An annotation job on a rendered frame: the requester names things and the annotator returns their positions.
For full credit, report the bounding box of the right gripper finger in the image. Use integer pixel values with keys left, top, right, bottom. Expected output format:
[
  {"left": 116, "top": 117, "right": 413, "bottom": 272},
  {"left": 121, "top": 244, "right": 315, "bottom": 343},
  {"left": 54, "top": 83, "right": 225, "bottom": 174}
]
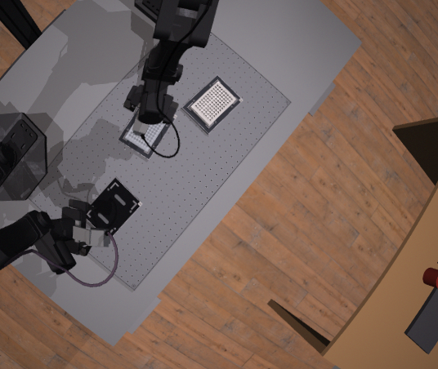
[
  {"left": 79, "top": 242, "right": 91, "bottom": 256},
  {"left": 69, "top": 199, "right": 96, "bottom": 211}
]

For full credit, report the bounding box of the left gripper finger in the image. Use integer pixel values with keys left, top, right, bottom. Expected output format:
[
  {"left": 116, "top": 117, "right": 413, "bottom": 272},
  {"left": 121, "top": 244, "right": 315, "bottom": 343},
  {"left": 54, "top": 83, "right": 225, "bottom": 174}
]
[
  {"left": 123, "top": 99, "right": 136, "bottom": 112},
  {"left": 163, "top": 101, "right": 179, "bottom": 124}
]

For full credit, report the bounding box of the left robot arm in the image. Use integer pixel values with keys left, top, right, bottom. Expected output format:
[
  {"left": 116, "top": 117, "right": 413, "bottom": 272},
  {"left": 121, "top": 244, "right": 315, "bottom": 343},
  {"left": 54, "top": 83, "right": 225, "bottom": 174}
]
[{"left": 138, "top": 0, "right": 219, "bottom": 125}]

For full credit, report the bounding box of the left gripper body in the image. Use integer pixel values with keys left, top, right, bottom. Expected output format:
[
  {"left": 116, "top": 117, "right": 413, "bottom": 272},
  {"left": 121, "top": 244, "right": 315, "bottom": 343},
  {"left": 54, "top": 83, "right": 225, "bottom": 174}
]
[{"left": 127, "top": 85, "right": 177, "bottom": 134}]

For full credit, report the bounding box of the white well plate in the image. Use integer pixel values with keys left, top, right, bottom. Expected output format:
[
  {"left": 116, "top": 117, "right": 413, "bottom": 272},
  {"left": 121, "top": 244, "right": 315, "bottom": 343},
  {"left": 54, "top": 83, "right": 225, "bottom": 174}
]
[
  {"left": 190, "top": 81, "right": 236, "bottom": 126},
  {"left": 125, "top": 121, "right": 165, "bottom": 152}
]

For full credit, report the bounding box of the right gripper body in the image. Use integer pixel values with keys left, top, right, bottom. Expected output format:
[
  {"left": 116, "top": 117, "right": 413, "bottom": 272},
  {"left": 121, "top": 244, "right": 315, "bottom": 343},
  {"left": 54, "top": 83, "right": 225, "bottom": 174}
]
[{"left": 55, "top": 200, "right": 104, "bottom": 255}]

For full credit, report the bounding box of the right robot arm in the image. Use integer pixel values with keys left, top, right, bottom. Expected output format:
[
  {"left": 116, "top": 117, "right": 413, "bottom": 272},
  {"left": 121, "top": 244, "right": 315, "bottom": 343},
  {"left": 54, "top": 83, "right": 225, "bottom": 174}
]
[{"left": 0, "top": 119, "right": 77, "bottom": 271}]

